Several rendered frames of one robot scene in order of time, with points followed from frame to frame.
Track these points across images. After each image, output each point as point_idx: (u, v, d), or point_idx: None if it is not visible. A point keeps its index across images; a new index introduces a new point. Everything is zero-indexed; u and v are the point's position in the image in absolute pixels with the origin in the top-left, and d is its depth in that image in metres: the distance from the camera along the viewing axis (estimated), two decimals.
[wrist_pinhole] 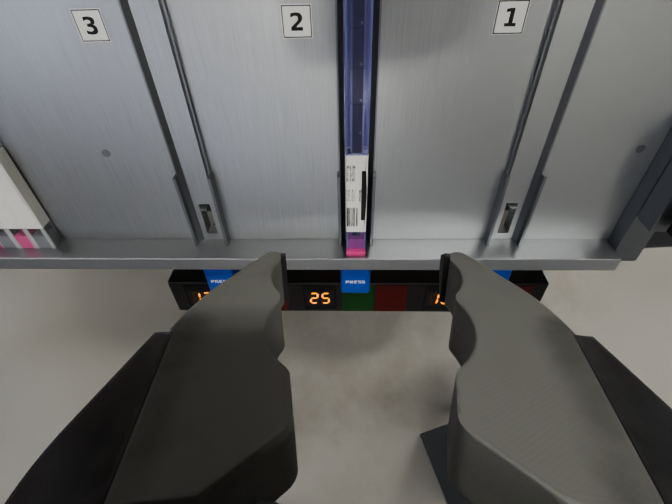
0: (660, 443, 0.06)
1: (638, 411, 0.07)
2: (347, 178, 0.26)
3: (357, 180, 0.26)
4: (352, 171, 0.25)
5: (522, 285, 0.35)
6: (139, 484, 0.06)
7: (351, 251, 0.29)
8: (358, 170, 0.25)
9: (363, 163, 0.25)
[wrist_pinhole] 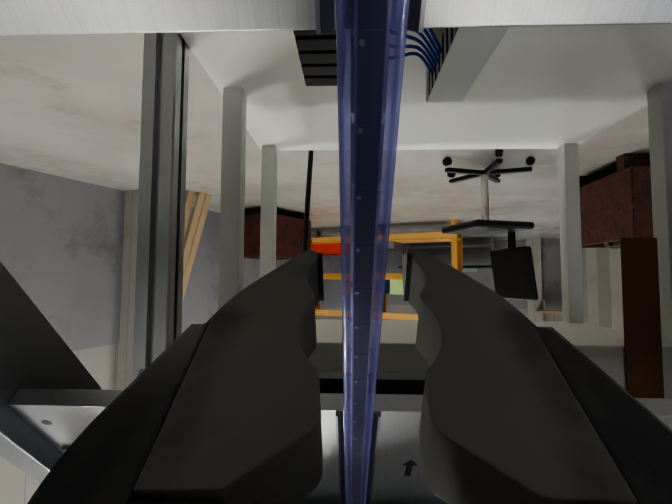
0: (620, 427, 0.06)
1: (598, 397, 0.07)
2: None
3: None
4: None
5: None
6: (168, 472, 0.06)
7: None
8: None
9: None
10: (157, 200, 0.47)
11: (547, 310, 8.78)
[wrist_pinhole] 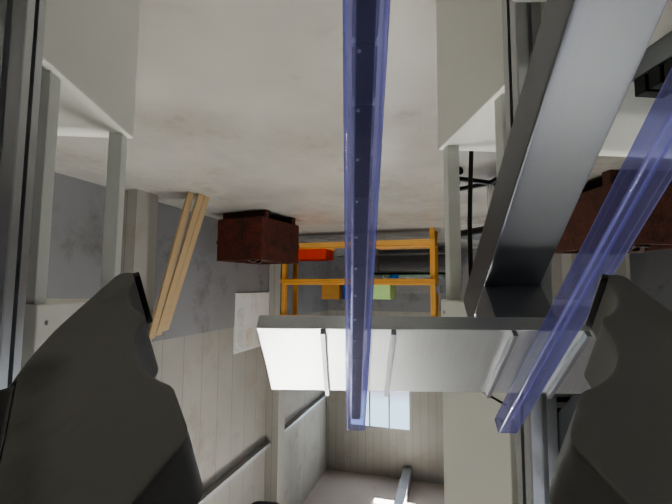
0: None
1: None
2: None
3: None
4: None
5: None
6: None
7: None
8: None
9: None
10: None
11: None
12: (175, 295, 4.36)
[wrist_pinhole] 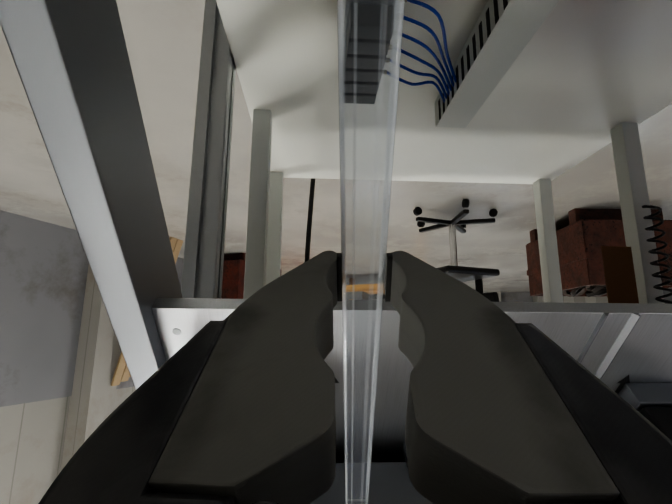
0: (600, 419, 0.07)
1: (578, 391, 0.07)
2: None
3: None
4: None
5: None
6: (182, 467, 0.06)
7: None
8: None
9: None
10: (206, 194, 0.52)
11: None
12: None
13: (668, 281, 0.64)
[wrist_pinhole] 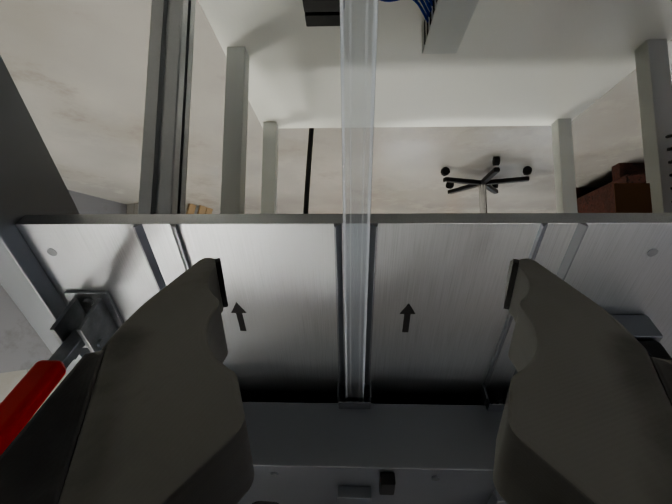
0: None
1: None
2: None
3: None
4: None
5: None
6: None
7: None
8: None
9: None
10: (162, 132, 0.49)
11: None
12: None
13: None
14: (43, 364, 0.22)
